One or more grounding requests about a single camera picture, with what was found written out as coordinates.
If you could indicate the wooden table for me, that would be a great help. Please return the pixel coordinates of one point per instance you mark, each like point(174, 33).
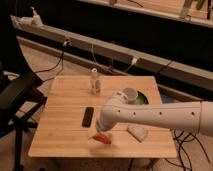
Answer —
point(60, 133)

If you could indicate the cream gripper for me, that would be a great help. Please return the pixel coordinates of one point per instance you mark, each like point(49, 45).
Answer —
point(92, 133)

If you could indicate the white spray bottle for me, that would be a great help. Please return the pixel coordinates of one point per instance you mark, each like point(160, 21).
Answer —
point(36, 18)

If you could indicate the white cup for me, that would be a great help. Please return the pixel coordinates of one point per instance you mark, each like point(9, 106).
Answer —
point(130, 94)

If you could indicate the black rectangular remote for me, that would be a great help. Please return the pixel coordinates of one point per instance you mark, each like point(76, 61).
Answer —
point(88, 115)

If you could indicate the black chair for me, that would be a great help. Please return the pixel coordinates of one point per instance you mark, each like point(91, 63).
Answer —
point(22, 89)

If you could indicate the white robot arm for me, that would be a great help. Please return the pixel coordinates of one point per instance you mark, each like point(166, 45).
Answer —
point(192, 117)

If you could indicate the grey long rail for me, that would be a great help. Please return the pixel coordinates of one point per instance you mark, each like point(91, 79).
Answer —
point(145, 61)

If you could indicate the small white bottle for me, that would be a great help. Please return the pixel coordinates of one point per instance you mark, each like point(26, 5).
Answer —
point(95, 81)

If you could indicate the green bowl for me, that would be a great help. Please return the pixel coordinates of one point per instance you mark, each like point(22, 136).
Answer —
point(138, 98)

